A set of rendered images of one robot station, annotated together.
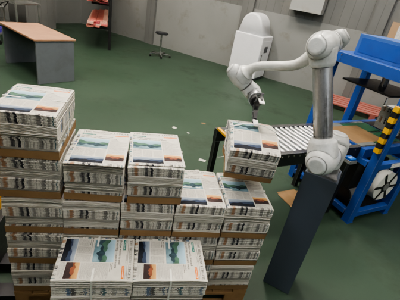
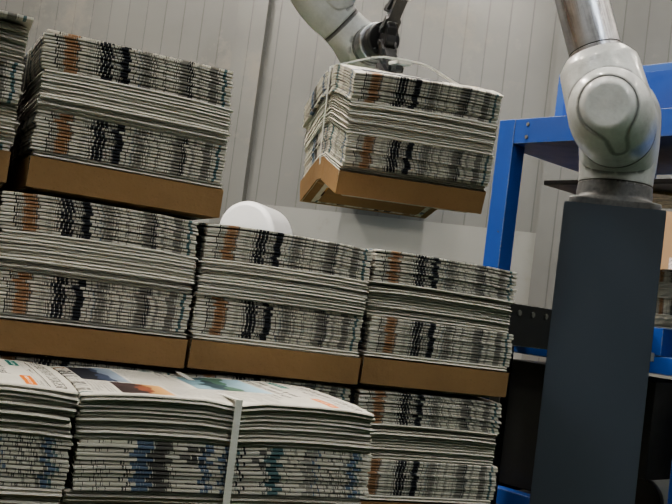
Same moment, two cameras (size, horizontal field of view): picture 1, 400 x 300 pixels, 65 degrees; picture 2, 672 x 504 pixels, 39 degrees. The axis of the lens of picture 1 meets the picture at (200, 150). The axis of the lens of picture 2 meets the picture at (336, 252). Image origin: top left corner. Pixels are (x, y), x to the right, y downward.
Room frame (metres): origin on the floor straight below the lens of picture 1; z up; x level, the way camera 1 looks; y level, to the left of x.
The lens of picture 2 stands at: (-0.06, 0.15, 0.73)
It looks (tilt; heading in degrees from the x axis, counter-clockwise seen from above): 3 degrees up; 349
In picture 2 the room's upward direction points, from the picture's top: 7 degrees clockwise
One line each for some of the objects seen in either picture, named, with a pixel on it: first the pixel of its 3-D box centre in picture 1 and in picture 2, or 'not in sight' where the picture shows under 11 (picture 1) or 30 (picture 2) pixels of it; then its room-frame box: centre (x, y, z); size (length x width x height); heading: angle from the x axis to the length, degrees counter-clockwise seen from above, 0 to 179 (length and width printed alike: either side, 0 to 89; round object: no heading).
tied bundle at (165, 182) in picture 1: (154, 168); (108, 141); (1.51, 0.24, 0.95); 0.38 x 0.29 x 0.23; 15
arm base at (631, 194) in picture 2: (325, 166); (612, 200); (1.78, -0.80, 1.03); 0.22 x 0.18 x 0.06; 155
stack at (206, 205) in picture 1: (165, 237); (139, 469); (1.54, 0.11, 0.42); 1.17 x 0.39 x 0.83; 103
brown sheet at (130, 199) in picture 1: (153, 180); (101, 194); (1.51, 0.23, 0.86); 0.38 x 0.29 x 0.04; 15
